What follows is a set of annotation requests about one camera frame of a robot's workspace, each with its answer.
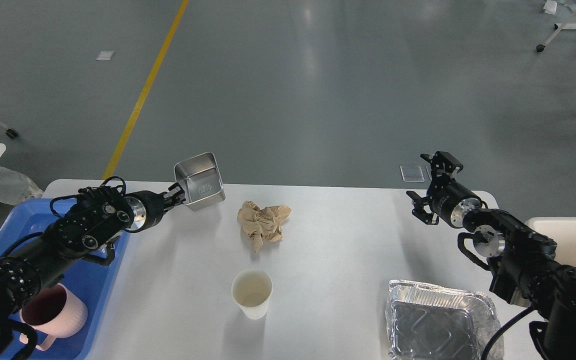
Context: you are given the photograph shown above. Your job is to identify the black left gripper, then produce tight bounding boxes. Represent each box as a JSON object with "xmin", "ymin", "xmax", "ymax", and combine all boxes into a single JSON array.
[{"xmin": 124, "ymin": 183, "xmax": 186, "ymax": 233}]

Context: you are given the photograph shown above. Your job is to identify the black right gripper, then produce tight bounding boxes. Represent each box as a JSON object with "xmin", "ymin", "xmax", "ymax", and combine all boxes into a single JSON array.
[{"xmin": 406, "ymin": 151, "xmax": 483, "ymax": 229}]

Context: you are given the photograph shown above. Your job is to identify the square stainless steel container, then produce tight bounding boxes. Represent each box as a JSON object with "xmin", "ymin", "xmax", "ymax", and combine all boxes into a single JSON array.
[{"xmin": 173, "ymin": 152, "xmax": 226, "ymax": 212}]

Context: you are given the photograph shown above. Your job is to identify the aluminium foil tray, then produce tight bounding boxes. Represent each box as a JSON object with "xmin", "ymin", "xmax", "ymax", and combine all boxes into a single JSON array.
[{"xmin": 385, "ymin": 279, "xmax": 501, "ymax": 360}]

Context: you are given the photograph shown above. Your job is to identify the pink mug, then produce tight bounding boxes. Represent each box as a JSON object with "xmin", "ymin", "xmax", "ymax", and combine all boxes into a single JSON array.
[{"xmin": 19, "ymin": 283, "xmax": 89, "ymax": 351}]

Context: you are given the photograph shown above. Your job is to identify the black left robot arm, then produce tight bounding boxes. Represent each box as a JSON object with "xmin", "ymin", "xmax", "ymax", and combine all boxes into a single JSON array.
[{"xmin": 0, "ymin": 180, "xmax": 186, "ymax": 360}]

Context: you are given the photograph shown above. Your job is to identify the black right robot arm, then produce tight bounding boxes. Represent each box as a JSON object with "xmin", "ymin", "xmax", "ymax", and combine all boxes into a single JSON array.
[{"xmin": 407, "ymin": 151, "xmax": 576, "ymax": 360}]

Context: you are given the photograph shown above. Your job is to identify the crumpled brown paper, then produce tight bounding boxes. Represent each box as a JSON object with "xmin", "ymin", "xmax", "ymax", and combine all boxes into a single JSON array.
[{"xmin": 237, "ymin": 200, "xmax": 292, "ymax": 254}]

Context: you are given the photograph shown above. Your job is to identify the blue plastic tray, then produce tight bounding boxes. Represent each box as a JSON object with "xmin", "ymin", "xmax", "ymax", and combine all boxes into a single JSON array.
[{"xmin": 0, "ymin": 198, "xmax": 130, "ymax": 360}]

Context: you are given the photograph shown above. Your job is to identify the white paper cup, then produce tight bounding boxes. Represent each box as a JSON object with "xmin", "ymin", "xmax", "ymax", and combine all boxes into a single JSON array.
[{"xmin": 231, "ymin": 268, "xmax": 274, "ymax": 321}]

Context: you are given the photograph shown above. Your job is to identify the person in black sweater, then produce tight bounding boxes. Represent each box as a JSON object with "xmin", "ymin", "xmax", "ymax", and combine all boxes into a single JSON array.
[{"xmin": 0, "ymin": 166, "xmax": 44, "ymax": 206}]

